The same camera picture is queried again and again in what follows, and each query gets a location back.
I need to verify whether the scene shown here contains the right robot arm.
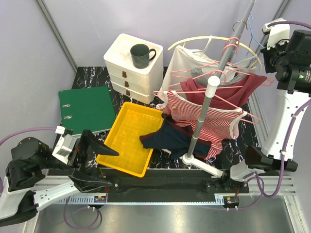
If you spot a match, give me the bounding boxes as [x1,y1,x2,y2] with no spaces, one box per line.
[220,30,311,193]

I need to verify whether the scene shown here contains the yellow plastic tray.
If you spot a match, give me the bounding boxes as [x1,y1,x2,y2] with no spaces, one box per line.
[96,102,163,178]

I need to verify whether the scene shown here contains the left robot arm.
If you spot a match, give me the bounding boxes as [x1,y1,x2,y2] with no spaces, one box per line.
[0,127,119,227]

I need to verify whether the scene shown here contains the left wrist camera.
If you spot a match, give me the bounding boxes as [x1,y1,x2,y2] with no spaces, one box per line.
[52,126,77,165]

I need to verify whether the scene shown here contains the navy tank top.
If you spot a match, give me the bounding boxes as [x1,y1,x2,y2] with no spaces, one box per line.
[139,113,193,160]

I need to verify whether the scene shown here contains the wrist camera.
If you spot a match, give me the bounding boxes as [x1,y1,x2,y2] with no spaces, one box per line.
[262,17,290,50]
[52,126,77,165]

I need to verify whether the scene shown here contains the grey clothes rack pole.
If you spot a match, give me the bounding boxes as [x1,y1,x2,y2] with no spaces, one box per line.
[187,0,255,155]

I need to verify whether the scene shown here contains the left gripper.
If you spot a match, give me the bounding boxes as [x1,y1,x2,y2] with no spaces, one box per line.
[37,129,121,189]

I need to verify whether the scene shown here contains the white rack base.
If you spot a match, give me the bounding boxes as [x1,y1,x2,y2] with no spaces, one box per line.
[180,154,224,178]

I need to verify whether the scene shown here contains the pink hanger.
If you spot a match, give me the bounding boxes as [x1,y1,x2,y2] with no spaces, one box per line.
[153,90,260,125]
[169,43,275,92]
[167,35,262,83]

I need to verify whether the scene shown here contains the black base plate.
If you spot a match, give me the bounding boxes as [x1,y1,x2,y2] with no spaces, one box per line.
[99,167,249,204]

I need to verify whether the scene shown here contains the maroon tank top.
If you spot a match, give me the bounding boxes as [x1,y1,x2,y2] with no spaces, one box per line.
[180,73,267,110]

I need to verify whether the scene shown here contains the cream plastic hanger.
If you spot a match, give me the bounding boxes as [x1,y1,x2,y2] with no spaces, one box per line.
[167,35,263,72]

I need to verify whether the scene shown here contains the white drawer unit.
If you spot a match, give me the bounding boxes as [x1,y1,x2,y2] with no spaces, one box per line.
[104,33,163,104]

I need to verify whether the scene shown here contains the light blue wire hanger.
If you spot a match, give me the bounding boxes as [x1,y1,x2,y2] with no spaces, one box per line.
[247,13,264,49]

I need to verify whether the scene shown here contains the dark green mug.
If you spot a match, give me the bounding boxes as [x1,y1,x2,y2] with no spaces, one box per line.
[130,44,156,69]

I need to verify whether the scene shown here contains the pink hanger top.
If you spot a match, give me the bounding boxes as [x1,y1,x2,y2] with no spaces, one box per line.
[167,35,262,83]

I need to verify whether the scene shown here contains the green ring binder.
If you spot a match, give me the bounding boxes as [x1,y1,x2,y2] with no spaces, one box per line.
[58,86,116,136]

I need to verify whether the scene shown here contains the red white striped tank top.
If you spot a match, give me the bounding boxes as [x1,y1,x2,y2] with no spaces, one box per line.
[156,91,247,159]

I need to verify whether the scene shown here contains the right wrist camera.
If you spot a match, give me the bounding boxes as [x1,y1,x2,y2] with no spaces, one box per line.
[262,17,290,50]

